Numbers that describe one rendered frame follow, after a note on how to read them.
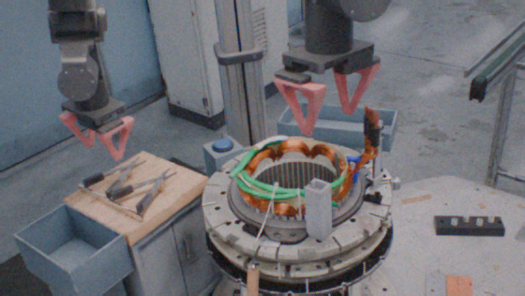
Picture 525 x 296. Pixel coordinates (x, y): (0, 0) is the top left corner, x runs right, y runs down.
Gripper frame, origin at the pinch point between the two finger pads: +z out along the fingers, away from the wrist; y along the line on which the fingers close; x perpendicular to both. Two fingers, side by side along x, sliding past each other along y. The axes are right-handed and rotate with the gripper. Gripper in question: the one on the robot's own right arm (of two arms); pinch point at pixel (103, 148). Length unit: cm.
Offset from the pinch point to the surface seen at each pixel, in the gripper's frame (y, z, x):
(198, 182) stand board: 13.0, 8.4, 9.8
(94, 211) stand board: 2.7, 8.8, -6.7
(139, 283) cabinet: 12.5, 20.6, -7.4
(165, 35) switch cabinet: -163, 59, 160
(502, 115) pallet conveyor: 29, 68, 178
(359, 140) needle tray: 30, 10, 41
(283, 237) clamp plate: 38.2, 4.2, 2.3
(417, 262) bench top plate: 46, 36, 40
